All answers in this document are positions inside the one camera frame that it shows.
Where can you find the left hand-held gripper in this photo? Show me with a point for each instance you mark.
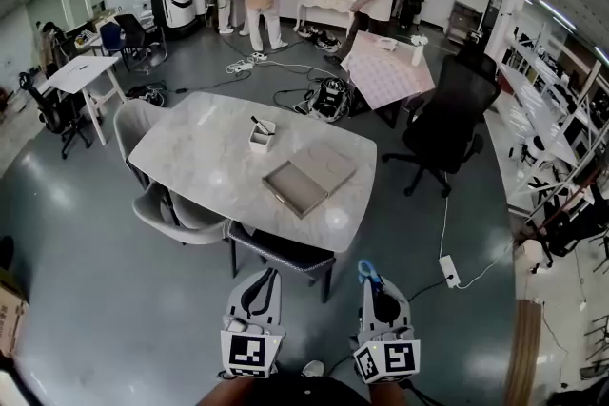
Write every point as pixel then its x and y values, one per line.
pixel 247 352

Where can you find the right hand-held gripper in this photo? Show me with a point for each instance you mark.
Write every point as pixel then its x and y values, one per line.
pixel 395 356

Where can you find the blue scissors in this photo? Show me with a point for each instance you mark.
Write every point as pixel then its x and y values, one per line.
pixel 374 282

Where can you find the grey storage box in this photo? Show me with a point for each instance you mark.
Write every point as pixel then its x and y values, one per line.
pixel 295 185

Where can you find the person's left forearm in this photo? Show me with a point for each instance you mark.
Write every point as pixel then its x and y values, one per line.
pixel 223 394

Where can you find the person's right forearm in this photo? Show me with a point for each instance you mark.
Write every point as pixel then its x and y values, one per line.
pixel 387 394

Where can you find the grey box lid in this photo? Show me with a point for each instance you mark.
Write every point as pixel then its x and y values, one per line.
pixel 328 164

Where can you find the dark blue padded chair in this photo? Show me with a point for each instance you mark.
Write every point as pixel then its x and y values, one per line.
pixel 285 252

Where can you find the white power strip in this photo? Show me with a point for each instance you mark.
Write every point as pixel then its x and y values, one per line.
pixel 449 271

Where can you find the person's white shoe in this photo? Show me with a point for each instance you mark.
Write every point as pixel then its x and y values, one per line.
pixel 312 368

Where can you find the grey shell chair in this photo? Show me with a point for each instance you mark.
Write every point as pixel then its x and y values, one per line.
pixel 138 119
pixel 190 218

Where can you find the person's black clothing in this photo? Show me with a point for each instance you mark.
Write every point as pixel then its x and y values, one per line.
pixel 304 394

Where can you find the white pen holder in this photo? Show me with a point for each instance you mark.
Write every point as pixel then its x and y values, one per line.
pixel 261 145

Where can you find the black marker pen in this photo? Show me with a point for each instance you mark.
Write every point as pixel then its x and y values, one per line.
pixel 261 124

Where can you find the red pole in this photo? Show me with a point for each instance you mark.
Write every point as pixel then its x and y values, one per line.
pixel 561 209

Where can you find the black mesh office chair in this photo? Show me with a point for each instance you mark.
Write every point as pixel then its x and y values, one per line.
pixel 452 109

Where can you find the black white backpack device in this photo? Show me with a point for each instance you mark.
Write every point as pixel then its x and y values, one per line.
pixel 328 100

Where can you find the white extension strip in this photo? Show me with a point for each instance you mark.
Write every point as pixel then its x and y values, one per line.
pixel 240 67

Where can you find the black basket of gear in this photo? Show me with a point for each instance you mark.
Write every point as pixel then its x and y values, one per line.
pixel 147 94

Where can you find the pink patterned cloth table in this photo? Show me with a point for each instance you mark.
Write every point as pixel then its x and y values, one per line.
pixel 385 71

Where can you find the white shelving rack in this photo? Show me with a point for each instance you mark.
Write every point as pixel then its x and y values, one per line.
pixel 537 109

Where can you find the white bottle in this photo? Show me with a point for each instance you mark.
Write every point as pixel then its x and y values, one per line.
pixel 417 52

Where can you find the white tray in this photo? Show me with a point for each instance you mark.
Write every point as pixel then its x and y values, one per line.
pixel 386 44

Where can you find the black white equipment pile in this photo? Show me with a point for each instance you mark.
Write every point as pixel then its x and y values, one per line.
pixel 323 40

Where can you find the white trestle table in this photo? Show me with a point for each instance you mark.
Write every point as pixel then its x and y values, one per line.
pixel 81 73

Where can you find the black visitor chair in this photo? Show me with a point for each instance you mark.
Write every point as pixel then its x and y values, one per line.
pixel 138 35

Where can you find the white black machine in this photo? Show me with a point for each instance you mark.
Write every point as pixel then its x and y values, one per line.
pixel 173 9

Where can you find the white dressing table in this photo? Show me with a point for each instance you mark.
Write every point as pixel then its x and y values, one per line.
pixel 323 0

